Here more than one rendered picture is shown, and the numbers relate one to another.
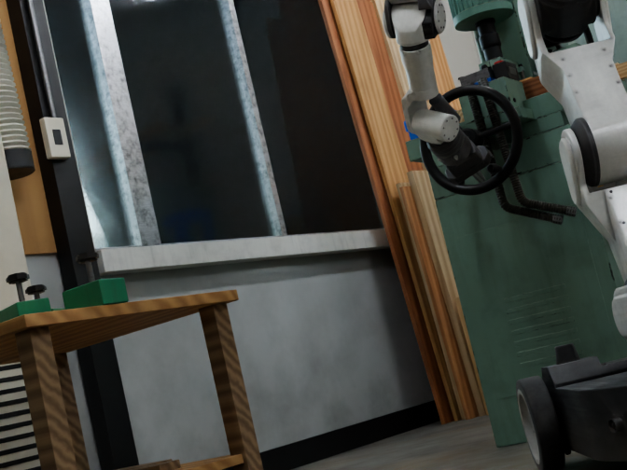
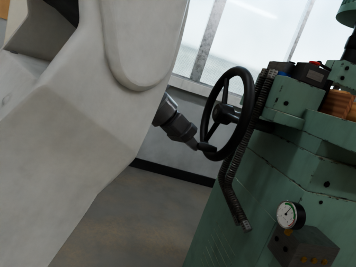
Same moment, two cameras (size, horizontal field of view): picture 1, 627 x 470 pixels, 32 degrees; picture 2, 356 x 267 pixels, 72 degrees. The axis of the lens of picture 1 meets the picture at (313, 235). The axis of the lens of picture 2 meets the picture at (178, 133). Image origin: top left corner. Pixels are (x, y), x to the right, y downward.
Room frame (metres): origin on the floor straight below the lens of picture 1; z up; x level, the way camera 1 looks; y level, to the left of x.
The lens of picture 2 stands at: (2.19, -0.87, 0.88)
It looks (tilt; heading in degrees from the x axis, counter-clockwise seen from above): 13 degrees down; 43
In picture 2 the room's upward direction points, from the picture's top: 18 degrees clockwise
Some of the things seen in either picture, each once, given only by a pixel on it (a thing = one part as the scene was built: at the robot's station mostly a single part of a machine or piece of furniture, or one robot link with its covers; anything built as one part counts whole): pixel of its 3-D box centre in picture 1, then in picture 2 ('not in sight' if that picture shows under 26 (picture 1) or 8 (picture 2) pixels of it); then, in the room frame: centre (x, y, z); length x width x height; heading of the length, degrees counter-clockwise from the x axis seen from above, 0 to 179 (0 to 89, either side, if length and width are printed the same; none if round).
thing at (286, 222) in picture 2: not in sight; (290, 219); (2.79, -0.75, 0.65); 0.06 x 0.04 x 0.08; 59
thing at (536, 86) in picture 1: (508, 99); (316, 100); (3.01, -0.62, 0.93); 0.23 x 0.01 x 0.07; 59
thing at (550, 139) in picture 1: (537, 167); (331, 162); (3.21, -0.69, 0.76); 0.57 x 0.45 x 0.09; 149
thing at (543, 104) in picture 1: (509, 120); (300, 117); (2.99, -0.61, 0.87); 0.61 x 0.30 x 0.06; 59
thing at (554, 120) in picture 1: (508, 143); (299, 133); (3.05, -0.60, 0.82); 0.40 x 0.21 x 0.04; 59
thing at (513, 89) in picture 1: (494, 103); (284, 96); (2.92, -0.56, 0.91); 0.15 x 0.14 x 0.09; 59
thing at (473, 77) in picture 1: (488, 76); (295, 71); (2.91, -0.57, 0.99); 0.13 x 0.11 x 0.06; 59
